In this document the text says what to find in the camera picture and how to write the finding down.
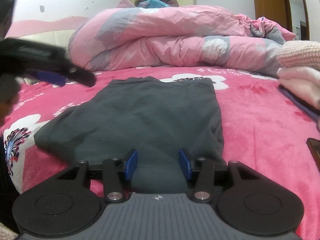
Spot pink checked folded cloth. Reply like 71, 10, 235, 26
277, 41, 320, 70

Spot blue bag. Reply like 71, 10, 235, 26
138, 0, 170, 9

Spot person's left hand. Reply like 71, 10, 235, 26
0, 99, 14, 126

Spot wooden door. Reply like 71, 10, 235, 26
254, 0, 310, 40

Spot pink grey quilt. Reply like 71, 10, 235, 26
68, 0, 295, 76

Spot dark purple folded cloth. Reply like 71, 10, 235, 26
278, 85, 319, 122

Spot dark grey garment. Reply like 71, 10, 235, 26
34, 77, 224, 193

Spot pink white headboard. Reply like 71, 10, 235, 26
6, 16, 88, 49

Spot pink floral bed sheet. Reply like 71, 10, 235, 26
1, 67, 319, 239

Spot light pink folded cloth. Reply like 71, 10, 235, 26
277, 67, 319, 110

